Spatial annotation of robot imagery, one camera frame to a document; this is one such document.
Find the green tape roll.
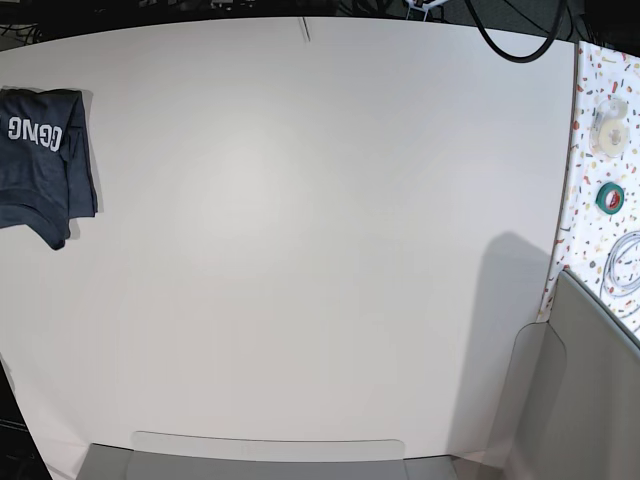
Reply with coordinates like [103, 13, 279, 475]
[596, 182, 625, 216]

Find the grey bin right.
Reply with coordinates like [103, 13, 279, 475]
[502, 272, 639, 479]

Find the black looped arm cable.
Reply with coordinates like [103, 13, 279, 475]
[464, 0, 569, 65]

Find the navy blue t-shirt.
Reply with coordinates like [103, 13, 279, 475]
[1, 88, 98, 250]

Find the grey tray bottom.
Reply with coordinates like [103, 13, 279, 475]
[77, 431, 464, 479]

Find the clear tape roll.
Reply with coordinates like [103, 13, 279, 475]
[590, 97, 630, 159]

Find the confetti patterned side cloth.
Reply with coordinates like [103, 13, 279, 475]
[538, 42, 639, 334]

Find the white coiled cable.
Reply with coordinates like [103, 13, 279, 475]
[597, 230, 640, 304]

